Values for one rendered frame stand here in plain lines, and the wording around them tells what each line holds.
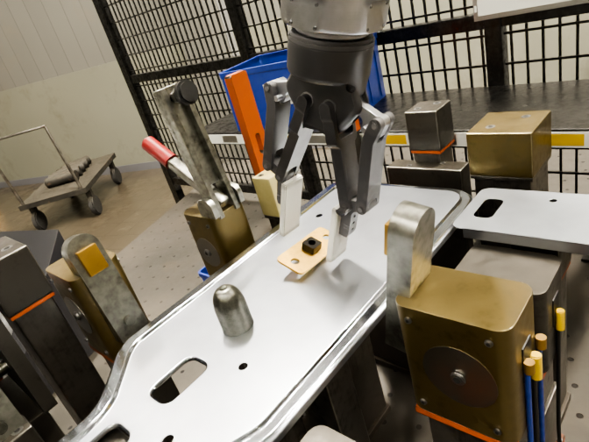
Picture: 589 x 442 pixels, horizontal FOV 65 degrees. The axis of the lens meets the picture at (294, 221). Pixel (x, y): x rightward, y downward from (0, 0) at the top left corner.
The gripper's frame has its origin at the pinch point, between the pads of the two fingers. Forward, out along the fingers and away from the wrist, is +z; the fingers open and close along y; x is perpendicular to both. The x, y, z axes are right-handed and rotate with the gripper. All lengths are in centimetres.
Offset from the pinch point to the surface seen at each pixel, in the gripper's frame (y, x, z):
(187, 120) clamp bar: -20.0, -0.5, -5.7
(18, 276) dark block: -19.5, -24.0, 4.1
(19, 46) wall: -493, 171, 117
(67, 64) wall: -439, 188, 126
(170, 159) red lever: -23.9, -0.7, 1.1
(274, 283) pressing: -0.7, -5.5, 6.0
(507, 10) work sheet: -1, 53, -15
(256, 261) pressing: -6.0, -2.8, 7.7
